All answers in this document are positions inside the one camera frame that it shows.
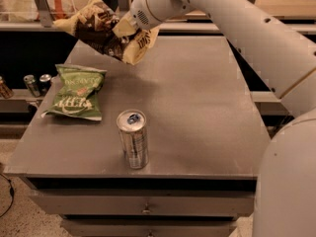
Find upper cabinet drawer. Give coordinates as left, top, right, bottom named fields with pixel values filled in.
left=30, top=190, right=254, bottom=216

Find black floor cable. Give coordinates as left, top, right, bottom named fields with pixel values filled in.
left=0, top=173, right=16, bottom=219

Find brown chip bag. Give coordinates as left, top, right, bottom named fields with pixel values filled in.
left=54, top=0, right=159, bottom=65

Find left metal bracket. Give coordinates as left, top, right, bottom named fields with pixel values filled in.
left=35, top=0, right=53, bottom=28

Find silver drink can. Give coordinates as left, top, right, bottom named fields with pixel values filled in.
left=117, top=110, right=148, bottom=169

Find brown can at edge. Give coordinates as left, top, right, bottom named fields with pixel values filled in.
left=0, top=76, right=14, bottom=99

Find green jalapeno chip bag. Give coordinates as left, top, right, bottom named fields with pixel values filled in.
left=41, top=64, right=107, bottom=121

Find cabinet drawer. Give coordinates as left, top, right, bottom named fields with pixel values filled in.
left=30, top=190, right=254, bottom=216
left=61, top=219, right=237, bottom=237

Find lower cabinet drawer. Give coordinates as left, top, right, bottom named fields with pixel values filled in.
left=61, top=219, right=237, bottom=237

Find grey drawer cabinet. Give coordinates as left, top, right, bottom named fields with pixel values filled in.
left=5, top=37, right=270, bottom=237

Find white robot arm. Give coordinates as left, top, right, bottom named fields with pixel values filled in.
left=114, top=0, right=316, bottom=237

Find dark can on shelf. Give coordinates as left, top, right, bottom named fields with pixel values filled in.
left=39, top=74, right=51, bottom=95

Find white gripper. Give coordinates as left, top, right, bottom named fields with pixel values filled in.
left=113, top=0, right=193, bottom=38

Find white orange bag behind glass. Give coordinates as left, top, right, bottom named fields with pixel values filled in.
left=6, top=0, right=75, bottom=22

